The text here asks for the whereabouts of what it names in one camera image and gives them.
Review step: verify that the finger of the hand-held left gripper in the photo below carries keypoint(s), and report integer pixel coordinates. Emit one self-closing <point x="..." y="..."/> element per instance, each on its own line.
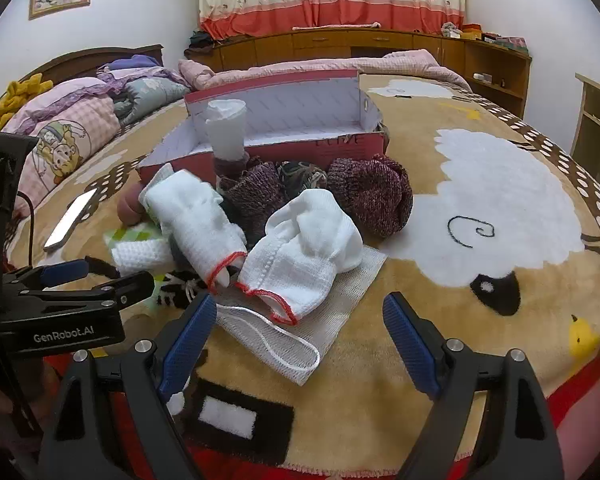
<point x="130" y="287"/>
<point x="65" y="271"/>

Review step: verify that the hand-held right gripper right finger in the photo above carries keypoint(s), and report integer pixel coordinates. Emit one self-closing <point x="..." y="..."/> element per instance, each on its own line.
<point x="410" y="345"/>

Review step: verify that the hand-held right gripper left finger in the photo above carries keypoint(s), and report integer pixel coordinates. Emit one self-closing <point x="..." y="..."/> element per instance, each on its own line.
<point x="190" y="340"/>

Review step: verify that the tan sock ball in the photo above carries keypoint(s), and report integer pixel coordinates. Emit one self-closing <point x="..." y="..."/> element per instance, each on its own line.
<point x="130" y="207"/>

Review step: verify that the white mesh bag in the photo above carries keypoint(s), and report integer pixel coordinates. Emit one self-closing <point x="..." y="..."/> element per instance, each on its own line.
<point x="350" y="285"/>

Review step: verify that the maroon knit sock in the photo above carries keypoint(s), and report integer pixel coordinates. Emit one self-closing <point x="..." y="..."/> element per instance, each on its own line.
<point x="255" y="190"/>

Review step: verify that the dark patterned sock ball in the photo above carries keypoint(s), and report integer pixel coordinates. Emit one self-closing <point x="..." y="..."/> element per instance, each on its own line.
<point x="302" y="177"/>

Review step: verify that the red cardboard box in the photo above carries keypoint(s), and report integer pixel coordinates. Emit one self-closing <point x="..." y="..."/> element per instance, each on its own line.
<point x="290" y="105"/>

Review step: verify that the smartphone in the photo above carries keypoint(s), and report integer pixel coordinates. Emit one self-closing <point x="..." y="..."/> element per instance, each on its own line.
<point x="70" y="220"/>

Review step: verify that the pink checked cartoon pillow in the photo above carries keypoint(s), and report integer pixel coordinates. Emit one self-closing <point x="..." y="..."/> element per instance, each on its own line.
<point x="70" y="130"/>

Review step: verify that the printed blanket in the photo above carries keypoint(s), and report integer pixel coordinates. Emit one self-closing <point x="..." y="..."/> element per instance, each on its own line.
<point x="480" y="200"/>

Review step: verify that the lilac frilled pink pillow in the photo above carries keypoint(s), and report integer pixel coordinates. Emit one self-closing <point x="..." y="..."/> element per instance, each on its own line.
<point x="65" y="91"/>

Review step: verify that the yellow knit cloth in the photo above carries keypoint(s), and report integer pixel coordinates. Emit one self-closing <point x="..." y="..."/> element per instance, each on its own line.
<point x="17" y="92"/>

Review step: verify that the grey cloud-print quilt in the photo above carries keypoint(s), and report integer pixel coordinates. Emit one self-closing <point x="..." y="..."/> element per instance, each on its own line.
<point x="150" y="92"/>

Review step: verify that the wooden headboard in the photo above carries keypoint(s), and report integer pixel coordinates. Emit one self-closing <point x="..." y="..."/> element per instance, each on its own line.
<point x="80" y="57"/>

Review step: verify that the purple cloth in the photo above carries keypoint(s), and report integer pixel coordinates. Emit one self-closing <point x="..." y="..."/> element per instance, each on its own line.
<point x="130" y="62"/>

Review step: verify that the dark clothes pile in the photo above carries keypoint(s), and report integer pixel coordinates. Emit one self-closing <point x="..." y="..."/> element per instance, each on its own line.
<point x="200" y="40"/>

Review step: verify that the small white object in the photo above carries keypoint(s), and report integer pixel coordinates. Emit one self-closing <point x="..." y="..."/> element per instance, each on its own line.
<point x="481" y="77"/>

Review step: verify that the wooden cabinet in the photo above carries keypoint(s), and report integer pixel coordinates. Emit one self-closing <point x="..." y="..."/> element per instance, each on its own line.
<point x="280" y="47"/>

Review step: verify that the pink rolled quilt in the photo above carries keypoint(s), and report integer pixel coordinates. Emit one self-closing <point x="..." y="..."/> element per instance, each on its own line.
<point x="330" y="65"/>

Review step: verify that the red and green boxes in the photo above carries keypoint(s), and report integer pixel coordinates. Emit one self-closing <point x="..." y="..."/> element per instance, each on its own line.
<point x="505" y="43"/>

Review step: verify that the plush toy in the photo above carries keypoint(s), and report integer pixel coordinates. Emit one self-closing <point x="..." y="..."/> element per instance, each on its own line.
<point x="451" y="30"/>

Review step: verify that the orange box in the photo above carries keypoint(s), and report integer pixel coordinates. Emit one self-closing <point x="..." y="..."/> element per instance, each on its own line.
<point x="472" y="31"/>

